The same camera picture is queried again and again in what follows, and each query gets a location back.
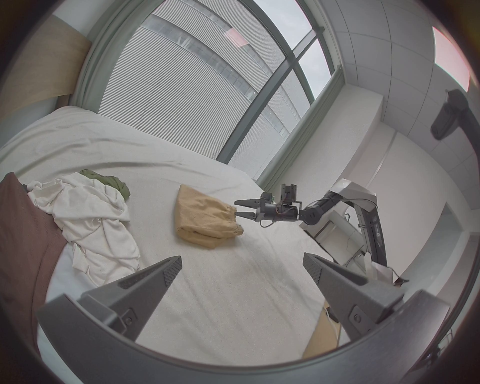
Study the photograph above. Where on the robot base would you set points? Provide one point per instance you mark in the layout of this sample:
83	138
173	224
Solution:
337	232

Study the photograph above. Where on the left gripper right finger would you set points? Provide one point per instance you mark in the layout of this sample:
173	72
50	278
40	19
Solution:
348	296

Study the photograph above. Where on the bed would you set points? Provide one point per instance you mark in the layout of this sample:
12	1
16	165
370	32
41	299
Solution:
225	281

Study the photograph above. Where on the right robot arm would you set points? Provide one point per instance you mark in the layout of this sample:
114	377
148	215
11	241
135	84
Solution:
375	240

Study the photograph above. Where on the tan shorts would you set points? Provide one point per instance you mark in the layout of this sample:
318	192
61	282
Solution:
198	217

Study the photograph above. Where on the brown ribbed cloth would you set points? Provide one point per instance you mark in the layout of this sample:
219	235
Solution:
22	243

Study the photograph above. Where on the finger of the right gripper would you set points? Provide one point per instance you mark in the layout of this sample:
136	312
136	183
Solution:
249	215
249	203

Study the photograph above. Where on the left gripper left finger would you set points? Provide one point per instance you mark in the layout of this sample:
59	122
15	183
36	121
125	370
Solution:
138	292

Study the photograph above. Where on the green garment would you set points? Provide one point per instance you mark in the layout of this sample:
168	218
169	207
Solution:
112	182

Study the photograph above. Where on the white garment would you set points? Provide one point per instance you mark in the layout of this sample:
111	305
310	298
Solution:
97	225

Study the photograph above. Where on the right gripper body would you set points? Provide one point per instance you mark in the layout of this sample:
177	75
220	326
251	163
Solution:
270	212

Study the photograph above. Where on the window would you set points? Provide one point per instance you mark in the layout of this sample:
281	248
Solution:
168	93

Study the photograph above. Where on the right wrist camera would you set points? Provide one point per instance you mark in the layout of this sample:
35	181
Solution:
266	197

